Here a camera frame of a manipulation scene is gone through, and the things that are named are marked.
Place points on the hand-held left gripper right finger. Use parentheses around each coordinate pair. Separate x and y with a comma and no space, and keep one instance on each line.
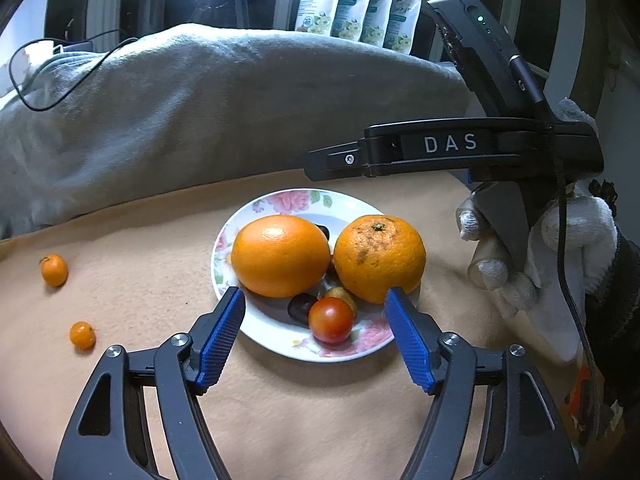
(407,340)

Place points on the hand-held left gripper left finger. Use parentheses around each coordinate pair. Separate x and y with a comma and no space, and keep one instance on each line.
(222,340)

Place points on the large smooth orange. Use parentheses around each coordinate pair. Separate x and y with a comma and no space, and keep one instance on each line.
(280,255)

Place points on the white floral plate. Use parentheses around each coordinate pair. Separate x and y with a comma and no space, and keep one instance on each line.
(270,330)

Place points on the orange object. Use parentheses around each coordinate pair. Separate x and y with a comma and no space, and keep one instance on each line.
(580,390)

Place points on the small mandarin with stem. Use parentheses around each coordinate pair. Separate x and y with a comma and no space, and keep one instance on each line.
(54,270)

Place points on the grey blanket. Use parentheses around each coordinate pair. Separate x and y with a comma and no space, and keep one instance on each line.
(200,110)

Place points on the person's right forearm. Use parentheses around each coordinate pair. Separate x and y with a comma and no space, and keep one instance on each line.
(620,310)

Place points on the tiny round kumquat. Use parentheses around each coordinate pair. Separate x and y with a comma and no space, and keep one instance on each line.
(82,335)

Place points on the brown longan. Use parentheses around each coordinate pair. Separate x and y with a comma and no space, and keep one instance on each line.
(342,295)

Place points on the large rough mandarin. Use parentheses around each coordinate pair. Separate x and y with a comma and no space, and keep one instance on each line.
(380,260)

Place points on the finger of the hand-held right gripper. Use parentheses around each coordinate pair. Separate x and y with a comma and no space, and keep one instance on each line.
(335,161)

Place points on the white charger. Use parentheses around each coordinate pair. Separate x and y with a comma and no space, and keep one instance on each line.
(45,48)

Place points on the person's right hand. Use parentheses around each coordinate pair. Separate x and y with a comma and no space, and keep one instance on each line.
(580,240)

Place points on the dark purple plum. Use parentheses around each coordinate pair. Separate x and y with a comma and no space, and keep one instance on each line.
(299,309)
(323,232)

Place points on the red tomato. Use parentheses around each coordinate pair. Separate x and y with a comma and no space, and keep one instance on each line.
(330,320)

